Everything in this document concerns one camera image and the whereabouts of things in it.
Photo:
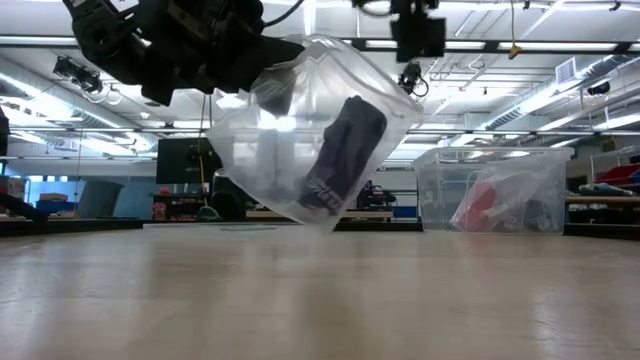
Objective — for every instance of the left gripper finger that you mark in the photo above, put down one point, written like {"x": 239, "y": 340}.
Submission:
{"x": 277, "y": 92}
{"x": 275, "y": 50}

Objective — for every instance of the clear zip bag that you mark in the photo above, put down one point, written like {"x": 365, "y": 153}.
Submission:
{"x": 250, "y": 165}

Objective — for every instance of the blue elastic bandage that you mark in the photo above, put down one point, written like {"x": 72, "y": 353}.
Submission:
{"x": 350, "y": 145}

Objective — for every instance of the black background robot arm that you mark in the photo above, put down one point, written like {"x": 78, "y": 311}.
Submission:
{"x": 375, "y": 196}

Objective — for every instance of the yellow hanging connector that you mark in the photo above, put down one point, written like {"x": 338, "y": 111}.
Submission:
{"x": 515, "y": 51}

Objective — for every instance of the black monitor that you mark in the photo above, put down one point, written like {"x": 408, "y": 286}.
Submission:
{"x": 175, "y": 160}

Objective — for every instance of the white air vent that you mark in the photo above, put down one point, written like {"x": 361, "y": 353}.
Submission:
{"x": 565, "y": 70}

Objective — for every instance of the red storage shelf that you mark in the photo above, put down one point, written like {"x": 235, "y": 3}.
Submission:
{"x": 175, "y": 207}

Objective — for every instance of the clear plastic bin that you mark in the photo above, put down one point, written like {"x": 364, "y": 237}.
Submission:
{"x": 435, "y": 200}

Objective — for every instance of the red packaged item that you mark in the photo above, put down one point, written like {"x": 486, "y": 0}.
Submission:
{"x": 477, "y": 205}

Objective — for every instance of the clear bag of supplies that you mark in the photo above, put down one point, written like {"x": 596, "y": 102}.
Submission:
{"x": 520, "y": 185}

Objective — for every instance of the grey waste bin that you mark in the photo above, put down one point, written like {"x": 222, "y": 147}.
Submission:
{"x": 100, "y": 200}

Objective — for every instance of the small black hanging device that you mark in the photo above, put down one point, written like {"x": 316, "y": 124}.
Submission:
{"x": 599, "y": 88}

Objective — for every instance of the blue box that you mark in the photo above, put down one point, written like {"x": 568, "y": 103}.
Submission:
{"x": 55, "y": 206}

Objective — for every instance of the grey bundle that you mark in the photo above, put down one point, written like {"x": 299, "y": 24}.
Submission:
{"x": 600, "y": 189}

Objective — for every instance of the wooden workbench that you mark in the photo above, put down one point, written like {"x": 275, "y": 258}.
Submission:
{"x": 600, "y": 200}

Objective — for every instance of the red and blue item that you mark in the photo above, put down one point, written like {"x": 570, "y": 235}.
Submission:
{"x": 620, "y": 175}

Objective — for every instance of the hanging black camera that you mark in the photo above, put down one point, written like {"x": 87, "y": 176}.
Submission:
{"x": 410, "y": 80}
{"x": 80, "y": 75}

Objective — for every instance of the black aluminium table frame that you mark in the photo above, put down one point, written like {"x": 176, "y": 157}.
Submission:
{"x": 75, "y": 226}

